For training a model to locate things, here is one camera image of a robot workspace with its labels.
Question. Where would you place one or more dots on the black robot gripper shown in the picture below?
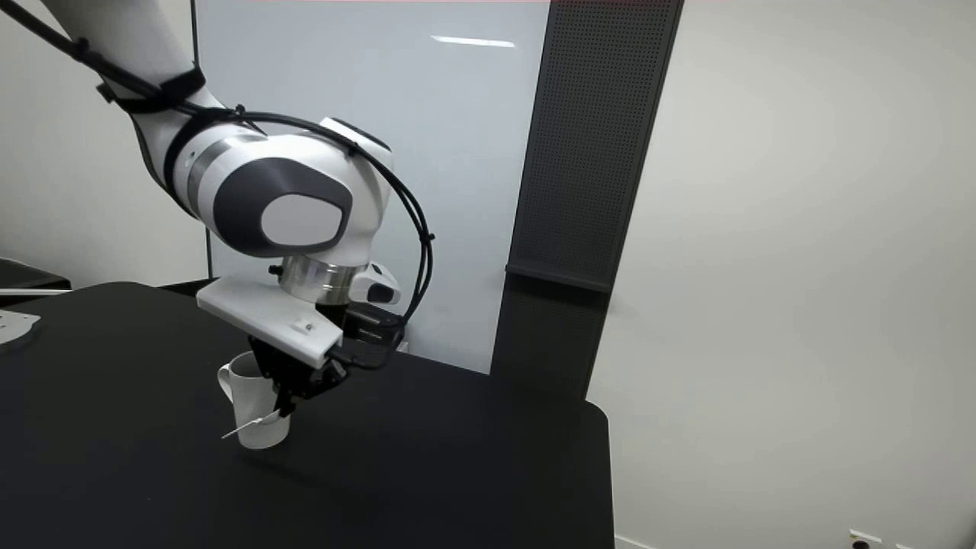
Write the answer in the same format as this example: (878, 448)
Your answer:
(291, 341)

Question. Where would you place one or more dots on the white plastic spoon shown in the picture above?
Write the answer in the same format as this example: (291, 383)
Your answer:
(256, 422)

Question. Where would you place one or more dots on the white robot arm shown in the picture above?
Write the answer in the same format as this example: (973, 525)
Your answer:
(272, 186)

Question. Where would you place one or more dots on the white ceramic mug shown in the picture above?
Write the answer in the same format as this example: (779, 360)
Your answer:
(250, 395)

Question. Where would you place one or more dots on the white paper sheet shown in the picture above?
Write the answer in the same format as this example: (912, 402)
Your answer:
(16, 323)

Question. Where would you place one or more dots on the white glass whiteboard panel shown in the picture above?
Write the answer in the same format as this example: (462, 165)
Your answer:
(447, 82)

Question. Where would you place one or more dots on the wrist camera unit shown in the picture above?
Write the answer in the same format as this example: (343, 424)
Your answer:
(375, 333)

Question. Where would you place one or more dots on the dark grey wall pillar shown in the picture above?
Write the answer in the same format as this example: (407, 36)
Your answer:
(598, 90)

